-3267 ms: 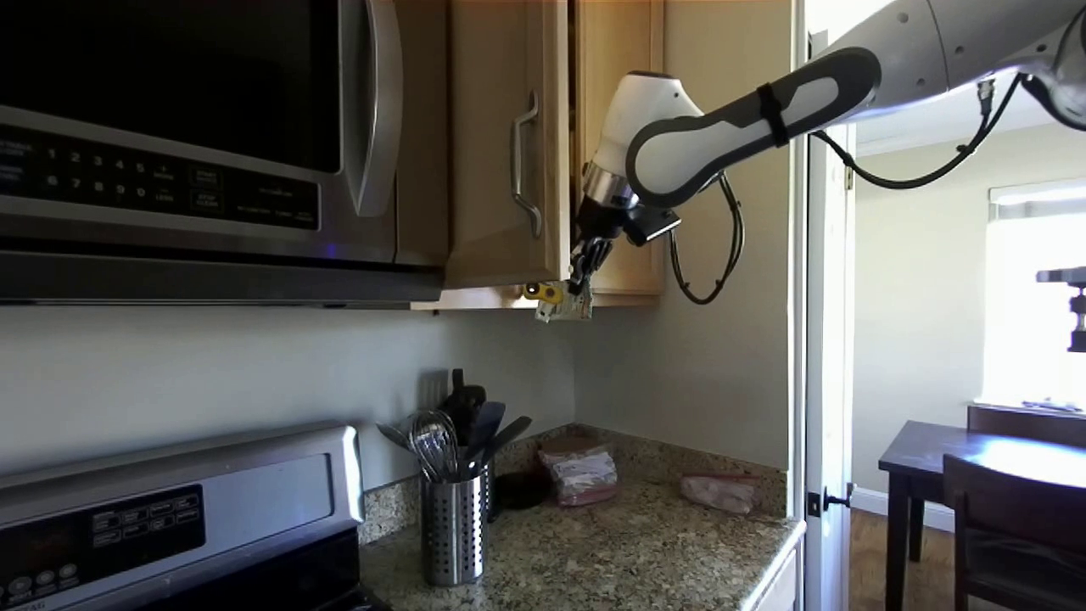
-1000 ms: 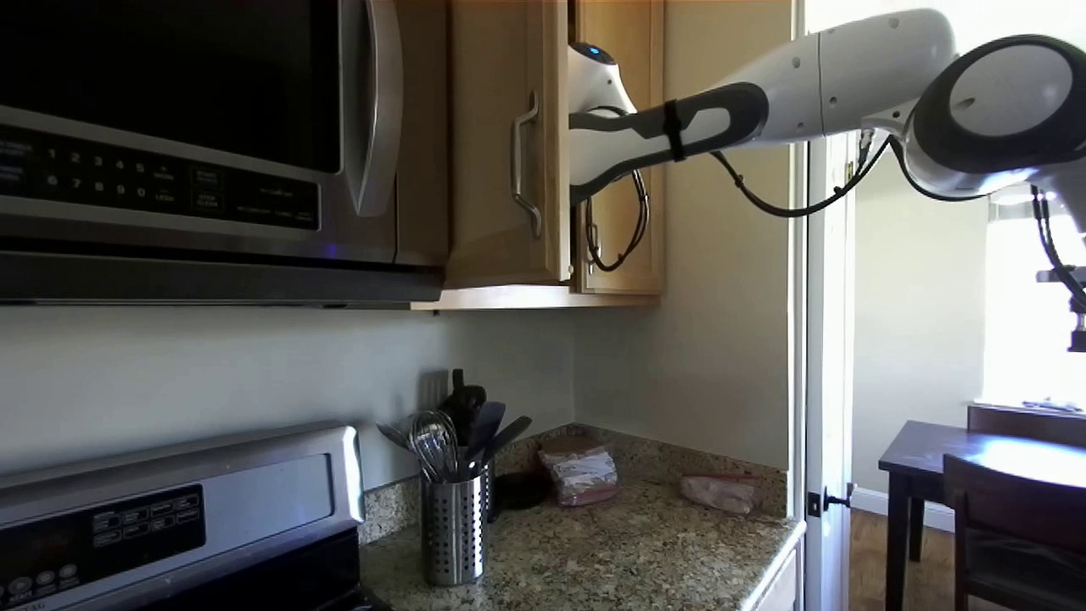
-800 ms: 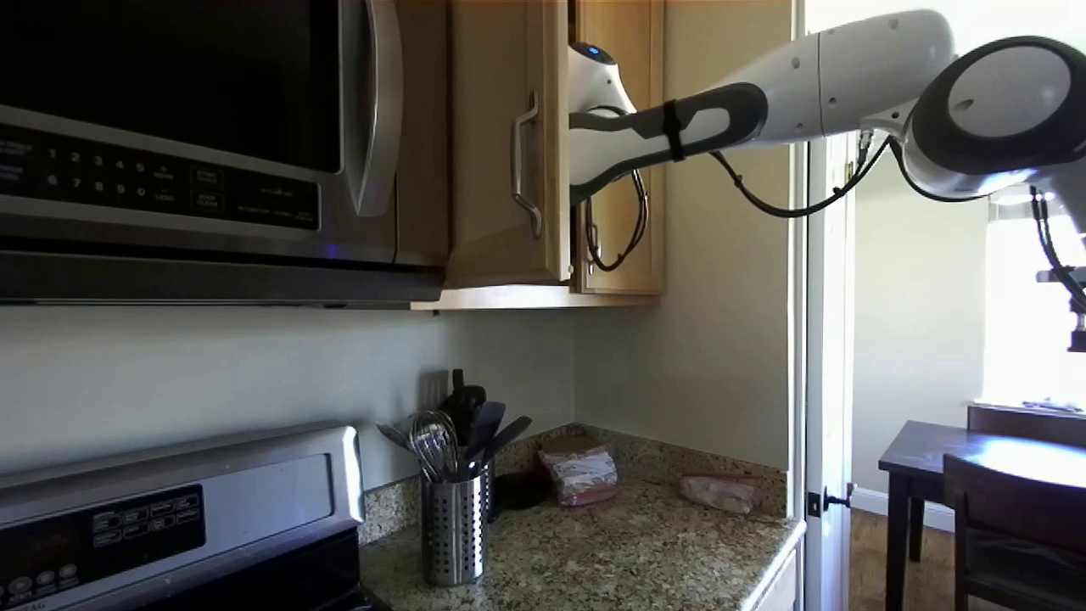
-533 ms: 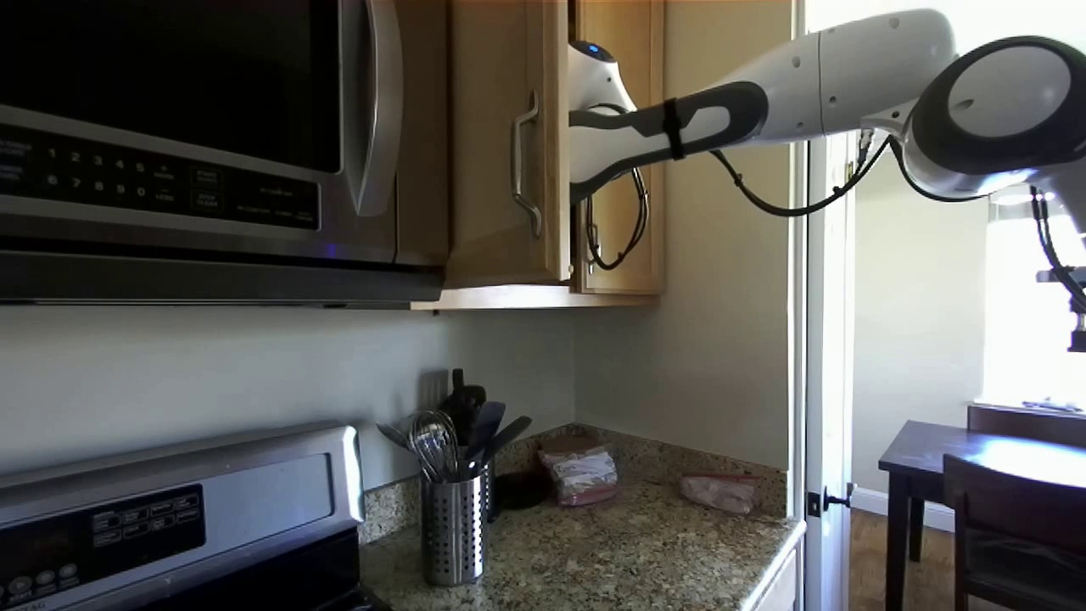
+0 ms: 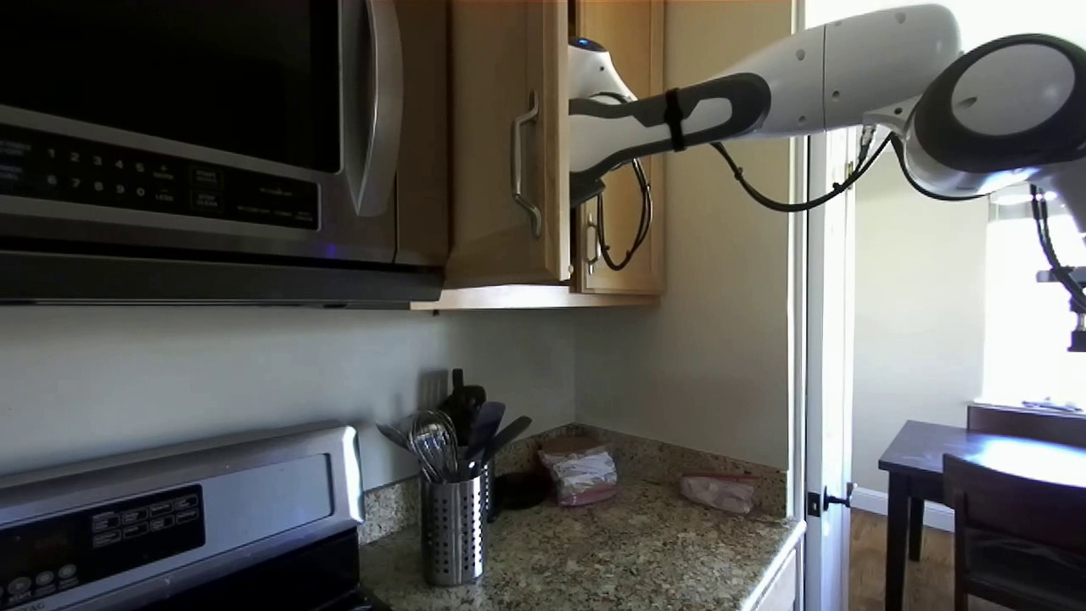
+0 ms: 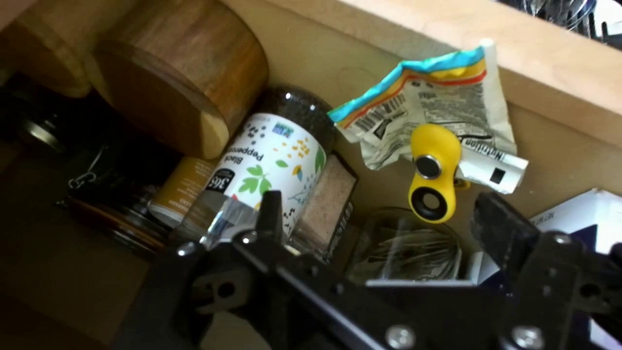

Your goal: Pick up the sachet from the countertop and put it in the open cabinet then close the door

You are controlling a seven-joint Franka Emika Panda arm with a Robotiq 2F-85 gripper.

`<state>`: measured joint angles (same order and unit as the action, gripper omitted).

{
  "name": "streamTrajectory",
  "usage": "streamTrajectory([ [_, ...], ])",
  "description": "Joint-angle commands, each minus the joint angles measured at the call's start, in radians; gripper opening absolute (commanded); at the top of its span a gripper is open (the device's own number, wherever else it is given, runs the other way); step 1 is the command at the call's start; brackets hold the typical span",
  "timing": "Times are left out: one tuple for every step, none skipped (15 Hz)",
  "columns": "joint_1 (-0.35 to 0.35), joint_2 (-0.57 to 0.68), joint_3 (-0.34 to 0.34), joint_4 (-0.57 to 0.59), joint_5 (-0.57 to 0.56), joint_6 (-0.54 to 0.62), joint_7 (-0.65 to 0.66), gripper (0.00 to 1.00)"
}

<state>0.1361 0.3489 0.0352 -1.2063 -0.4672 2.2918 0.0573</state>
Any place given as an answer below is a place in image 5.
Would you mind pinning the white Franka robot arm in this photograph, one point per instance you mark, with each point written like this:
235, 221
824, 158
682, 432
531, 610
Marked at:
836, 70

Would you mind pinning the white door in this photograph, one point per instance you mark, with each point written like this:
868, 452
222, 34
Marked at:
829, 341

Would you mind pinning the black door latch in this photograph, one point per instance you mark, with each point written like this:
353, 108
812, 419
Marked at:
824, 502

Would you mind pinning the black plastic spatula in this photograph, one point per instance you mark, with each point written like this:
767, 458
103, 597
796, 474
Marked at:
482, 431

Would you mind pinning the bagged brown bread loaf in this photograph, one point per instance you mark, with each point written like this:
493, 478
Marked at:
579, 478

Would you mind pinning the large perforated steel utensil holder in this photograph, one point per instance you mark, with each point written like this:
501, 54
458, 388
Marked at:
451, 530

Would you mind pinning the stainless steel microwave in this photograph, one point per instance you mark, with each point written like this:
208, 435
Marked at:
170, 139

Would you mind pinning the stainless steel stove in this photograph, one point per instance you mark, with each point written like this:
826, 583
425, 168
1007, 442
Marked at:
170, 521

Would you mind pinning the dark wooden table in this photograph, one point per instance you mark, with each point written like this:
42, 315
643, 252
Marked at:
984, 447

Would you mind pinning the dark wooden chair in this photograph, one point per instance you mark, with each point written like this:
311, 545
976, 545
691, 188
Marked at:
1018, 545
1023, 423

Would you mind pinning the wooden wall cabinet frame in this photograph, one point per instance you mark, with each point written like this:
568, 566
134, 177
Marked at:
509, 296

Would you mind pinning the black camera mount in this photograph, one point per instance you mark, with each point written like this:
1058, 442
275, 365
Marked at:
1074, 307

